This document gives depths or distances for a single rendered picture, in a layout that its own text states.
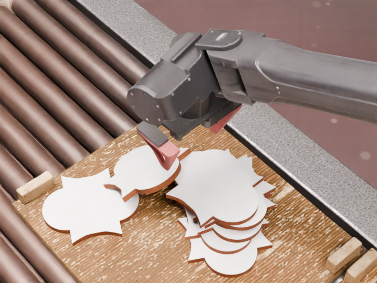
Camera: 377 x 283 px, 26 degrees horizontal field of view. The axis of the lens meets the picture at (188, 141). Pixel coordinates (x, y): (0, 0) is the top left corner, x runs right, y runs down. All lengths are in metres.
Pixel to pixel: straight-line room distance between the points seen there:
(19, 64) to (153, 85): 0.56
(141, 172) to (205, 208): 0.12
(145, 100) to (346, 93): 0.26
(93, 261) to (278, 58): 0.45
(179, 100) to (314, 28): 1.99
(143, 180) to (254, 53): 0.34
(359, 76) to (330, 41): 2.04
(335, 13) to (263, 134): 1.67
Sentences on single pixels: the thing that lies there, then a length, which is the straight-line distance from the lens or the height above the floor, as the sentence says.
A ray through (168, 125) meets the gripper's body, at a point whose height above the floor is 1.14.
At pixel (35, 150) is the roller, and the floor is 0.92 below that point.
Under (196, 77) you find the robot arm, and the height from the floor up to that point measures 1.25.
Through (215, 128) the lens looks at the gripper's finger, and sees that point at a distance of 1.19.
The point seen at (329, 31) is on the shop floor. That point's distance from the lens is 2.94.
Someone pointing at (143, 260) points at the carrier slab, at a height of 0.94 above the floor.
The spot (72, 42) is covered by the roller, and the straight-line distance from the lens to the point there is 1.53.
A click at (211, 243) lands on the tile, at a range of 1.19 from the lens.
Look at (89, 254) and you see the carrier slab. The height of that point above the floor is 0.94.
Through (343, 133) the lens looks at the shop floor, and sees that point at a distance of 2.61.
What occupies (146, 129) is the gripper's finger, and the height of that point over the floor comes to 1.12.
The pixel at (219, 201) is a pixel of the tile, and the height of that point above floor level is 1.00.
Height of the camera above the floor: 1.96
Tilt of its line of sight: 50 degrees down
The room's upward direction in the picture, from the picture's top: straight up
